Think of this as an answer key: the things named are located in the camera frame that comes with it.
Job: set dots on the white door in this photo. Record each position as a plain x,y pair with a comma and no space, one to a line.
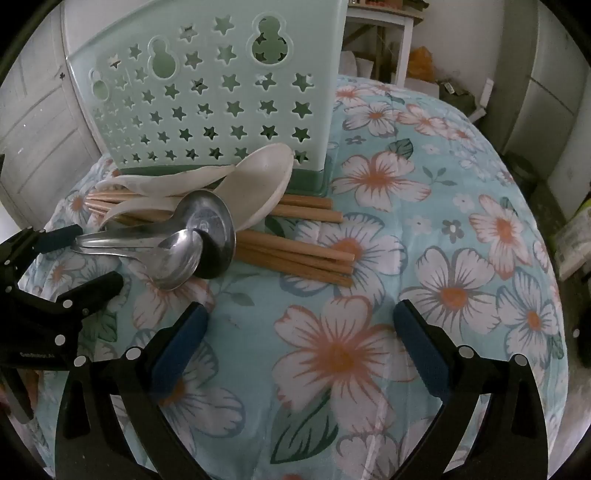
41,138

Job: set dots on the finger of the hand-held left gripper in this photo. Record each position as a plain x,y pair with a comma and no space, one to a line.
99,288
60,237

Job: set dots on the large steel ladle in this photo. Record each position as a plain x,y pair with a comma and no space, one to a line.
207,217

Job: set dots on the floral blanket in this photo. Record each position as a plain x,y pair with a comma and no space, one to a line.
369,230

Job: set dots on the small steel spoon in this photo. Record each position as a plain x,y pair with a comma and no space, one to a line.
178,263

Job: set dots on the orange plastic bag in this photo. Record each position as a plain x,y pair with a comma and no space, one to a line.
421,64

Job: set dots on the grey refrigerator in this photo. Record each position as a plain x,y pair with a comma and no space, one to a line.
545,92

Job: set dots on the dark round trash bin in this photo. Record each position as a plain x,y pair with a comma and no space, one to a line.
521,168

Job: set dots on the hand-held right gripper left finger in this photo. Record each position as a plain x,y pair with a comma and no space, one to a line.
180,350

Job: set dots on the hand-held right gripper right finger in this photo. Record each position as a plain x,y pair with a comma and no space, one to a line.
422,350

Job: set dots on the white table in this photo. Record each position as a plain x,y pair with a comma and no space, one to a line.
404,46

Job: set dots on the white long plastic bar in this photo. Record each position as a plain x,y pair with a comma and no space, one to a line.
487,92

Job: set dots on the dark green bag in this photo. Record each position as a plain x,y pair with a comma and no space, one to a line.
457,94

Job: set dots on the white pillow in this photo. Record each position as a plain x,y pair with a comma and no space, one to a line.
355,64

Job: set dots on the green plastic utensil basket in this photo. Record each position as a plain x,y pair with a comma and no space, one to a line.
316,41

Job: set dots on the yellow white sack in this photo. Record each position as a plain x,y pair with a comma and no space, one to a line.
575,240

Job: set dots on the white cardboard box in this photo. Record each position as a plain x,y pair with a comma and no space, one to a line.
425,85

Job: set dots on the bundle of wooden chopsticks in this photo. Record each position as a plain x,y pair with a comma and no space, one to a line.
300,251

